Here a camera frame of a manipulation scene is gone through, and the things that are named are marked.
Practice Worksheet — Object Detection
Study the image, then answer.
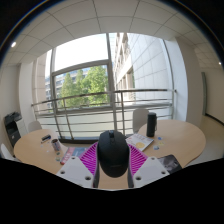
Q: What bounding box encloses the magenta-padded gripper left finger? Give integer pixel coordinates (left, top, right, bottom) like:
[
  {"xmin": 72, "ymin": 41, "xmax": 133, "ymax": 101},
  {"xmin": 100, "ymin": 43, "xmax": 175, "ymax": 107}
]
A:
[{"xmin": 55, "ymin": 142, "xmax": 100, "ymax": 189}]

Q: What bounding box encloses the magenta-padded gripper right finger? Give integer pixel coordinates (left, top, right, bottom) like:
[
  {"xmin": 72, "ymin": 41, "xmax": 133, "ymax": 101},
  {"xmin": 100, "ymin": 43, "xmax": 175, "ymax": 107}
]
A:
[{"xmin": 127, "ymin": 143, "xmax": 170, "ymax": 189}]

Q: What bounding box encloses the black computer mouse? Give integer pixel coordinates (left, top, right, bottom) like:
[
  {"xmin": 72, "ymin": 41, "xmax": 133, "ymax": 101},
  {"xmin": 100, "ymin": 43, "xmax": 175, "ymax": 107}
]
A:
[{"xmin": 96, "ymin": 130, "xmax": 131, "ymax": 178}]

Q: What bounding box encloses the red cover magazine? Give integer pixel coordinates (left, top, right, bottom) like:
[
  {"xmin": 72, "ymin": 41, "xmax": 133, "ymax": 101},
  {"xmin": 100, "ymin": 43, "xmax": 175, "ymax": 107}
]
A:
[{"xmin": 59, "ymin": 146, "xmax": 88, "ymax": 166}]

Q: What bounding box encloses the open light magazine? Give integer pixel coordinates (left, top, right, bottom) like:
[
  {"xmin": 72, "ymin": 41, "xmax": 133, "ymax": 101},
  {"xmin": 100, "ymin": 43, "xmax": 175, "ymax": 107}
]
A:
[{"xmin": 125, "ymin": 133, "xmax": 155, "ymax": 152}]

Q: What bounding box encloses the dark printed drink can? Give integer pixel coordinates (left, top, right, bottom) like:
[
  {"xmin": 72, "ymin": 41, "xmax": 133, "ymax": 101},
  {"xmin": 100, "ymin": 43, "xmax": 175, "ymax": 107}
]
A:
[{"xmin": 50, "ymin": 138, "xmax": 62, "ymax": 153}]

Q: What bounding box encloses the black cylindrical speaker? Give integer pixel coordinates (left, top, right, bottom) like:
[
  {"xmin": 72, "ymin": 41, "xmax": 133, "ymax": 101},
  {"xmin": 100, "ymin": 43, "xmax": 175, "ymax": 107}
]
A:
[{"xmin": 145, "ymin": 112, "xmax": 158, "ymax": 138}]

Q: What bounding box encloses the white rounded chair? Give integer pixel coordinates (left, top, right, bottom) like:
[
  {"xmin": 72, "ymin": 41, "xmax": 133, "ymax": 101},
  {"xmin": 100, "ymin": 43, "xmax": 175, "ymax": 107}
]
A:
[
  {"xmin": 27, "ymin": 120, "xmax": 43, "ymax": 133},
  {"xmin": 132, "ymin": 107, "xmax": 150, "ymax": 134}
]

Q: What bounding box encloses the black office printer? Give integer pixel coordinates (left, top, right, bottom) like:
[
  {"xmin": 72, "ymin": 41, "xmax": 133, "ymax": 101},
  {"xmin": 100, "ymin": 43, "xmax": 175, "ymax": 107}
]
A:
[{"xmin": 3, "ymin": 111, "xmax": 23, "ymax": 148}]

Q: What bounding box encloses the metal balcony railing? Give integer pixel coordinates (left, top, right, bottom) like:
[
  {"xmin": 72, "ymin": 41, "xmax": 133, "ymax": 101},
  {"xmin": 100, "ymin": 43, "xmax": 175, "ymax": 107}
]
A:
[{"xmin": 30, "ymin": 88, "xmax": 177, "ymax": 140}]

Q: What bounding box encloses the grey door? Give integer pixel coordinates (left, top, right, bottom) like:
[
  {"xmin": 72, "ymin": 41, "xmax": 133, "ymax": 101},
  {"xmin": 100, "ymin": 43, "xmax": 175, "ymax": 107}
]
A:
[{"xmin": 200, "ymin": 80, "xmax": 208, "ymax": 117}]

